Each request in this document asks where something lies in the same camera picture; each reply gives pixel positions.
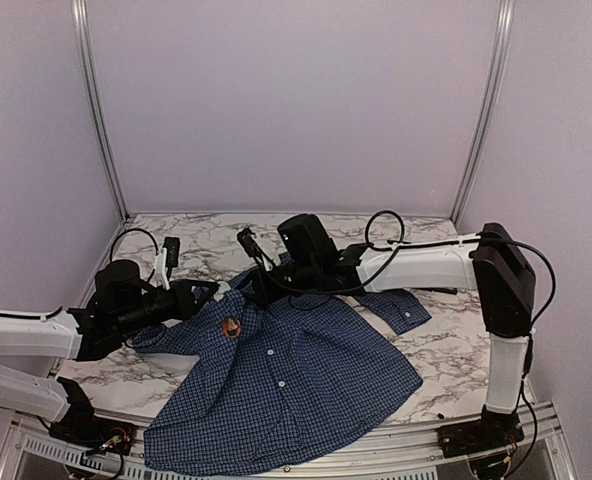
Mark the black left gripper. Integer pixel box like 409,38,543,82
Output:
114,278,217,337

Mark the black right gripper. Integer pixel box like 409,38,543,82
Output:
232,258,319,308

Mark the blue checked button shirt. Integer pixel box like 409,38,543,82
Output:
130,252,432,475

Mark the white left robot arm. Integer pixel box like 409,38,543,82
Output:
0,260,220,445

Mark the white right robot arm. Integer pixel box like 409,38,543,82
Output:
237,214,536,448

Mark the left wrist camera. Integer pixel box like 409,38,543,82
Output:
153,237,180,290

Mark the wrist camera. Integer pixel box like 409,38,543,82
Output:
236,227,276,272
153,237,180,290

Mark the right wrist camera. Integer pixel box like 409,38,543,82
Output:
236,227,276,272

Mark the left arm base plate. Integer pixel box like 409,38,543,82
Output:
48,414,137,455

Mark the aluminium front rail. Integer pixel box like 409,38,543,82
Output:
0,401,577,479

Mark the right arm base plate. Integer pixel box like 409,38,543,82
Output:
437,402,525,458

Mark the right aluminium frame post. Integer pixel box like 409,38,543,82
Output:
450,0,516,225

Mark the aluminium frame post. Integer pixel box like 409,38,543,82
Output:
450,0,516,225
71,0,130,222

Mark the left aluminium frame post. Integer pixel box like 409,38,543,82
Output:
71,0,130,222

